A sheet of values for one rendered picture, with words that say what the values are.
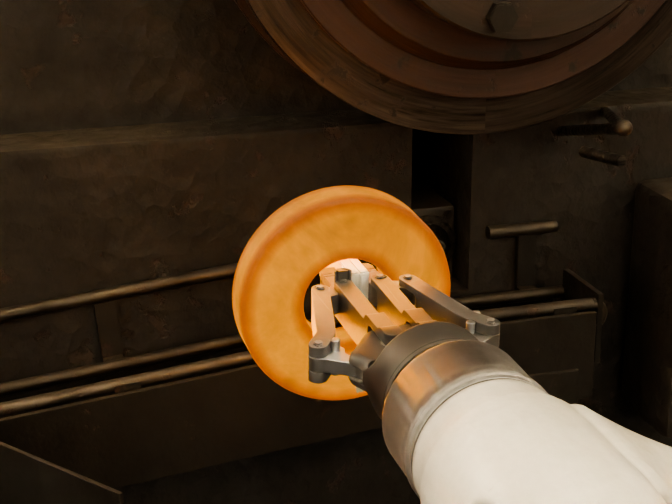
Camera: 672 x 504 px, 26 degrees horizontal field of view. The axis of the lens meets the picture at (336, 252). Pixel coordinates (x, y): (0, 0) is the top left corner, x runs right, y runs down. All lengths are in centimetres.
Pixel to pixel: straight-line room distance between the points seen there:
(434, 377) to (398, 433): 4
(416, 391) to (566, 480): 14
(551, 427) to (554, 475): 4
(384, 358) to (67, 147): 49
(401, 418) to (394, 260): 23
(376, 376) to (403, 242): 18
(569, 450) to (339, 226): 34
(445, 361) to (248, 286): 23
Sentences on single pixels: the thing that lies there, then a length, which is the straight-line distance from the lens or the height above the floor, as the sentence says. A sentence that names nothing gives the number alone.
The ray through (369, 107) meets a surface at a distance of 121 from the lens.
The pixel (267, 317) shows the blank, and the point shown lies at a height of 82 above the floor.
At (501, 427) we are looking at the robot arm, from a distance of 73.
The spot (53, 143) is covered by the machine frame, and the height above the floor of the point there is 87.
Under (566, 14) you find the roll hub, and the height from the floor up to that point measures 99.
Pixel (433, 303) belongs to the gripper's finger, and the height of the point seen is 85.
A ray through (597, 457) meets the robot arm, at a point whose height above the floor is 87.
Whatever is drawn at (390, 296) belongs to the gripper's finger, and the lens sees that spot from 96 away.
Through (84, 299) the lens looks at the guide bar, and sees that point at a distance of 129.
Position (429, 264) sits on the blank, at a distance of 103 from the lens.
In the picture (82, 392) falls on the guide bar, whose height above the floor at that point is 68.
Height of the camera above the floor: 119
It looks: 19 degrees down
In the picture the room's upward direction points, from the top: straight up
